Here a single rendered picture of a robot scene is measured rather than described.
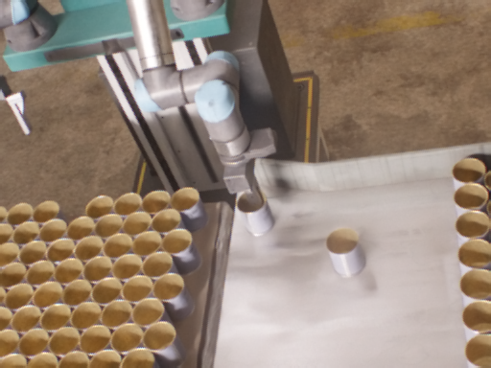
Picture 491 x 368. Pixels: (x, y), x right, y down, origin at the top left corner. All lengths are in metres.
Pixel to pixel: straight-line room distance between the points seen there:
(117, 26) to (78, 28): 0.13
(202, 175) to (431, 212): 1.38
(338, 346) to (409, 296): 0.18
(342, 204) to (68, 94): 2.71
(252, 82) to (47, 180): 1.43
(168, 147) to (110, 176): 0.96
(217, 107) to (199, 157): 1.34
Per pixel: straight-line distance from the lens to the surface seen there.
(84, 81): 4.49
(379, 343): 1.72
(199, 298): 1.88
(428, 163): 1.92
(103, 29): 2.46
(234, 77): 1.81
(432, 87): 3.77
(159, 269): 1.93
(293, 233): 1.93
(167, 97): 1.84
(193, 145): 3.01
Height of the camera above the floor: 2.53
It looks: 45 degrees down
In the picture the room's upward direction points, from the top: 23 degrees counter-clockwise
